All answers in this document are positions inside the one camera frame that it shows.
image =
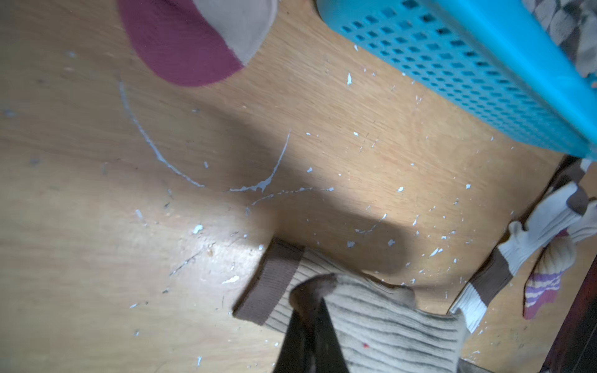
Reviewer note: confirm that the tan ribbed sock front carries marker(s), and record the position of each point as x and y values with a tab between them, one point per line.
377	333

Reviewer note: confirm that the argyle sock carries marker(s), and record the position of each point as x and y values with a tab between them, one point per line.
571	25

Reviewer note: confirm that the turquoise plastic basket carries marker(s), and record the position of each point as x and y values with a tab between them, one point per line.
490	58

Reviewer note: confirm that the purple striped sock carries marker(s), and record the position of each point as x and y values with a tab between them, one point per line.
196	43
544	282

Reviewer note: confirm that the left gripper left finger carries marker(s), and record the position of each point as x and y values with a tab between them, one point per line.
296	354

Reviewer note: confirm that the white brown striped sock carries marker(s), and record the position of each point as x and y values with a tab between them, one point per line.
563	204

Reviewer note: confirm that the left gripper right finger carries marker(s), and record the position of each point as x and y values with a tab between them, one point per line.
327	351

